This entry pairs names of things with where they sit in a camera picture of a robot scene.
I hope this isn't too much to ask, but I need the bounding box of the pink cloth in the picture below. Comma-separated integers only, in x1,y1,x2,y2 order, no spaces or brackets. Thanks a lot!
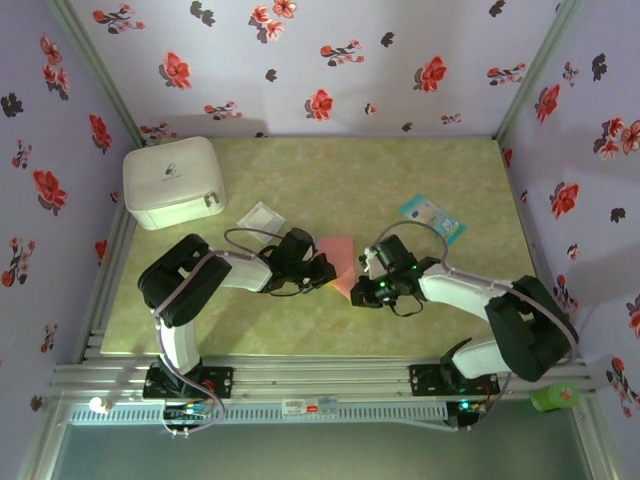
319,235,359,301

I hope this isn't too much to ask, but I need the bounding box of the clear plastic packet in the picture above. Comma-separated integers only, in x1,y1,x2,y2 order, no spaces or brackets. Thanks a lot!
235,200,287,245

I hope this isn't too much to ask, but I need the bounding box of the blue printed packet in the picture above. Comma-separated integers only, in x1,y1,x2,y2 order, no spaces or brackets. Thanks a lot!
398,193,469,246

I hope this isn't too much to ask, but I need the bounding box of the small controller board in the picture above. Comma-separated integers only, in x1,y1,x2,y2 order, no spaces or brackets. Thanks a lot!
447,397,489,417
162,399,214,421

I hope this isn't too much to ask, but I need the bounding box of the white zip case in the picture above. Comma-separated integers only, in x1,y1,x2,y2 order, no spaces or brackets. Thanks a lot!
122,135,227,232

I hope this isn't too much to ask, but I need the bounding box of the green bottle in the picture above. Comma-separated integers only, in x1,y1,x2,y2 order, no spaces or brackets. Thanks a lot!
530,382,583,413

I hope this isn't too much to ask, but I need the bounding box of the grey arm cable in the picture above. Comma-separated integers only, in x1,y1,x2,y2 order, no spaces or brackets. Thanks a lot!
370,220,580,434
152,227,286,437

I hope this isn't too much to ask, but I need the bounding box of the long aluminium frame rail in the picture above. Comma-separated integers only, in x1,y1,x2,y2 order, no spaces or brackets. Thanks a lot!
48,355,601,401

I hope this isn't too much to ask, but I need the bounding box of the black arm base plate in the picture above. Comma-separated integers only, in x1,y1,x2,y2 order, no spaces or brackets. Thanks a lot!
408,363,501,399
143,364,235,401

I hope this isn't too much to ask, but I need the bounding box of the grey slotted cable duct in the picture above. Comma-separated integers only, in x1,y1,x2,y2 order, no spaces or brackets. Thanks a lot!
66,402,450,427

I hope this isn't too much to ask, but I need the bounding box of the aluminium side rail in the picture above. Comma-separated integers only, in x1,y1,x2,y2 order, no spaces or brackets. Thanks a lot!
73,199,139,364
498,138,586,360

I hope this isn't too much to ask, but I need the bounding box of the aluminium frame leg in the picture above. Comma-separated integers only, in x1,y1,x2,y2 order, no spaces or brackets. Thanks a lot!
569,399,624,480
17,399,71,480

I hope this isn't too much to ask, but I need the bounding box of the aluminium frame post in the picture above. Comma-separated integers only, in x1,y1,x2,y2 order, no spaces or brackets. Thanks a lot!
47,0,147,147
492,0,586,141

